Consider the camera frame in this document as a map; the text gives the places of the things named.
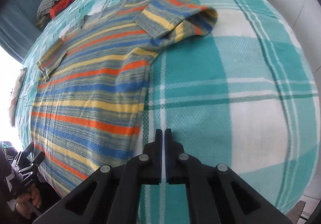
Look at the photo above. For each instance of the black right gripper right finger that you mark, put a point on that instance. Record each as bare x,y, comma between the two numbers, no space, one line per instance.
216,194

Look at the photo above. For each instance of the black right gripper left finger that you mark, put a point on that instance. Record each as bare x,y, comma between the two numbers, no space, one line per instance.
110,194

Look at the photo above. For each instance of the striped knit sweater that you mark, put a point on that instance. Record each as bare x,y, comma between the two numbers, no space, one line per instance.
90,97

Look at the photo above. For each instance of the grey striped clothes pile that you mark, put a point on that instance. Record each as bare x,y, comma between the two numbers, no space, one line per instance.
43,12

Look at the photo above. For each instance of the left hand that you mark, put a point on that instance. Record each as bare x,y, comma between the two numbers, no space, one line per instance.
32,196

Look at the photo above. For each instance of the teal plaid bedspread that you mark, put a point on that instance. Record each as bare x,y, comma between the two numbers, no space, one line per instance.
242,95

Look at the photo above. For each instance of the teal curtain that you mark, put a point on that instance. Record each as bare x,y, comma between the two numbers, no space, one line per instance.
18,27

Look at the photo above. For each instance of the red garment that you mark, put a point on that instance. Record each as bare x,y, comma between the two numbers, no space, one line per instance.
59,7

